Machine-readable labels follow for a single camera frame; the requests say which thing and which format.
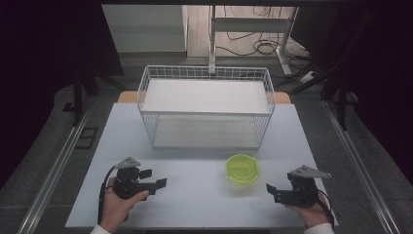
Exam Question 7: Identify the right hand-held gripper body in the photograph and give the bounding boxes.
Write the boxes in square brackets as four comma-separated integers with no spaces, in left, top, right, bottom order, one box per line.
[282,164,332,209]

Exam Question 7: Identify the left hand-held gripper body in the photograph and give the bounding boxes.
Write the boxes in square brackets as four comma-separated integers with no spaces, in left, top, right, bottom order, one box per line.
[111,156,158,200]

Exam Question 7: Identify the person's left hand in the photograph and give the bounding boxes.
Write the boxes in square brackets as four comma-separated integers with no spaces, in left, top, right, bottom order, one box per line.
[98,176,151,234]

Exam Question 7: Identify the person's right hand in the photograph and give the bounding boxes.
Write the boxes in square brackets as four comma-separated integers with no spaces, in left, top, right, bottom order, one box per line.
[286,190,331,229]

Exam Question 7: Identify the translucent green plastic bowl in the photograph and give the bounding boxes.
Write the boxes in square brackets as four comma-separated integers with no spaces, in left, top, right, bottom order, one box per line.
[225,153,260,186]

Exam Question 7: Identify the black floor plate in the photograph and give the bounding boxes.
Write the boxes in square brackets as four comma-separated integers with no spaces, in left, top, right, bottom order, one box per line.
[75,126,99,150]

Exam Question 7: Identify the wooden table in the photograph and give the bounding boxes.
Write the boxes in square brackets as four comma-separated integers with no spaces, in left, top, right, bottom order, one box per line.
[116,90,292,105]

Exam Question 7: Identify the white power strip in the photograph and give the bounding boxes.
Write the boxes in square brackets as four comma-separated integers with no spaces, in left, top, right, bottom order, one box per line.
[299,70,317,85]

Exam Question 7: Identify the dark curtain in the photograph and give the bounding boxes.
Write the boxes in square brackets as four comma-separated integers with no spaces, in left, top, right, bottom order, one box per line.
[0,0,125,191]
[290,0,413,178]

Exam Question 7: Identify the white cabinet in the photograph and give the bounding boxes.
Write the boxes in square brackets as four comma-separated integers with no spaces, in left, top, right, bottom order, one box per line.
[101,4,190,55]

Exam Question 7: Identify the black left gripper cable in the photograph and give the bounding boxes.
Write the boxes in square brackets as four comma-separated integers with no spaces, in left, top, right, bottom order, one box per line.
[96,165,118,226]

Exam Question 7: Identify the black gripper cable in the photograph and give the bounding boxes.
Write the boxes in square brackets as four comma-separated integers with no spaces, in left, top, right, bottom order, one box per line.
[96,165,118,226]
[315,190,336,229]

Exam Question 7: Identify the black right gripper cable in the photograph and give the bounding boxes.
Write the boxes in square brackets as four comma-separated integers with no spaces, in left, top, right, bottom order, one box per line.
[315,190,336,229]

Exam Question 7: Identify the metal floor rail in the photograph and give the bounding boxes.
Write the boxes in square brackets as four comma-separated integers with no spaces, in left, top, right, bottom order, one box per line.
[15,97,95,234]
[321,99,401,234]

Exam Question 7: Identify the white wire shelf rack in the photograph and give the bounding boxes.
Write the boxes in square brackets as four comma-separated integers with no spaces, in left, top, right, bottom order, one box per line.
[136,64,277,151]

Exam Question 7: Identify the black floor cables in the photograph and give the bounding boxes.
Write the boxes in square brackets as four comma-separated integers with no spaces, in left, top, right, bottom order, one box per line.
[215,5,311,63]

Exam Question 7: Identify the white desk frame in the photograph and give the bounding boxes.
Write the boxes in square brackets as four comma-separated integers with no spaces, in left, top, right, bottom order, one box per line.
[207,5,300,77]

